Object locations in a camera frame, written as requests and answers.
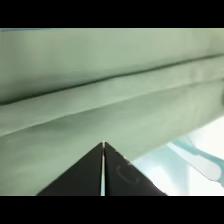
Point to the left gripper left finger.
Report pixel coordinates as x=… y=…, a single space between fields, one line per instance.
x=85 y=176

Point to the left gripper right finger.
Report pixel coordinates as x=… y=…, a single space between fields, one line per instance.
x=128 y=178

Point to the green shirt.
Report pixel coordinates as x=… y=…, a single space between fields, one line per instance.
x=83 y=83

